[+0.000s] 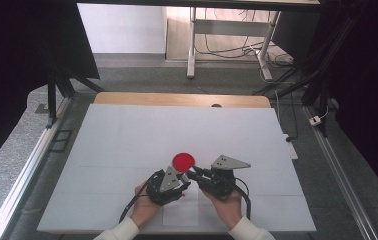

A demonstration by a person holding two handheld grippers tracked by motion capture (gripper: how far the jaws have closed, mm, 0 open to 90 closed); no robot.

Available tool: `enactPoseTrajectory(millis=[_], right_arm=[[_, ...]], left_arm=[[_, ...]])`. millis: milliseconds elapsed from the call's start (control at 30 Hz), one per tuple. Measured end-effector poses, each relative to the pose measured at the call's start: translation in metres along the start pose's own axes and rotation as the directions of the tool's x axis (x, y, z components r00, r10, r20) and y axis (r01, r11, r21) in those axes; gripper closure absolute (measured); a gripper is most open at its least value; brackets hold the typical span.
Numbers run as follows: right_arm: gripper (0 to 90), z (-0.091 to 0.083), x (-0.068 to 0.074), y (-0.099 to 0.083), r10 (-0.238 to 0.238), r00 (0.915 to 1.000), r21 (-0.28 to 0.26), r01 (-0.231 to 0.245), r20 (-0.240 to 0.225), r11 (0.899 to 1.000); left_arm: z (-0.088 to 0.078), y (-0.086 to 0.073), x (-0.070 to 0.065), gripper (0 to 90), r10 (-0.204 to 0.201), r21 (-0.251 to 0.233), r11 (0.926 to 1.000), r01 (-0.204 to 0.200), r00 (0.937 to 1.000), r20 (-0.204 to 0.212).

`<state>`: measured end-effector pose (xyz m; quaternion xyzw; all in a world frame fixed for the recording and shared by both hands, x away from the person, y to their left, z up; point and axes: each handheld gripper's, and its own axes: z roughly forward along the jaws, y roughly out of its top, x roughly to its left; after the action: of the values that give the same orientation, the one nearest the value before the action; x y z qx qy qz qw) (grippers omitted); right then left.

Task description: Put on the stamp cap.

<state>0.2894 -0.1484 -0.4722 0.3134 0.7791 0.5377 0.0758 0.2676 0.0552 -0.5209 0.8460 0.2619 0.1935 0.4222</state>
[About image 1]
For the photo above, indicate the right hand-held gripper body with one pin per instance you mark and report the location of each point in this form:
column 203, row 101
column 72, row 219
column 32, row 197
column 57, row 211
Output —
column 222, row 181

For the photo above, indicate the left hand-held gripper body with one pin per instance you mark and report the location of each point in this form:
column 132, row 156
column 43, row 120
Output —
column 163, row 190

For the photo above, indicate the red ink pad dish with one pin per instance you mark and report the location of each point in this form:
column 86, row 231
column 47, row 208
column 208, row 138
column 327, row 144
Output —
column 183, row 162

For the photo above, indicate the white paper sheet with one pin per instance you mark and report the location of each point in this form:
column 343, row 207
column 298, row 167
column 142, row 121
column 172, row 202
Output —
column 183, row 213

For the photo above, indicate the person's right hand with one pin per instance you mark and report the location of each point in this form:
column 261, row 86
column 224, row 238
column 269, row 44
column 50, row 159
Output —
column 225, row 208

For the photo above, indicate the person's left hand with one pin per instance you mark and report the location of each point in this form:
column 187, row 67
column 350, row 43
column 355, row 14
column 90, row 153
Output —
column 145, row 210

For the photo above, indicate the white table cover board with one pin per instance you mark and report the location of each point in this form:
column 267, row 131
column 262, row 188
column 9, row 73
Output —
column 143, row 133

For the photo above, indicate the wooden table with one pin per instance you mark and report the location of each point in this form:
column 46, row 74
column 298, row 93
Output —
column 177, row 99

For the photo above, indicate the white power strip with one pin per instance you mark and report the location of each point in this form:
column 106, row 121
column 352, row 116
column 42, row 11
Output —
column 291, row 146

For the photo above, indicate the small white plug adapter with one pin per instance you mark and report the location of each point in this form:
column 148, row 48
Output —
column 315, row 120

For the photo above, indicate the black stand legs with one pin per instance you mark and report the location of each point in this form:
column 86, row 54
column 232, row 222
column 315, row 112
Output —
column 317, row 76
column 57, row 90

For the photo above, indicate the black curtain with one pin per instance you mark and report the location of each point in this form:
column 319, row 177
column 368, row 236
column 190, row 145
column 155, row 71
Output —
column 370, row 83
column 17, row 66

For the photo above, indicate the aluminium floor rail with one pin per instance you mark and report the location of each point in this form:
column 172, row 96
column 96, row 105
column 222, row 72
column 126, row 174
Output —
column 340, row 173
column 23, row 173

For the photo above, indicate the white metal desk frame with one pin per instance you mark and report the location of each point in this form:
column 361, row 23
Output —
column 230, row 27

